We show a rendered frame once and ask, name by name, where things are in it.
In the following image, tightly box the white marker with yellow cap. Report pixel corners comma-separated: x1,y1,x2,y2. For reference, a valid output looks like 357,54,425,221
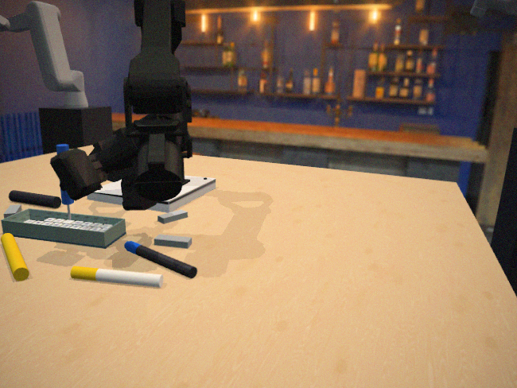
70,266,163,288

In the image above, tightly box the blue stylus with grey tip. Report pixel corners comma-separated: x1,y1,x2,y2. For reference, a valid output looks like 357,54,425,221
56,145,74,220

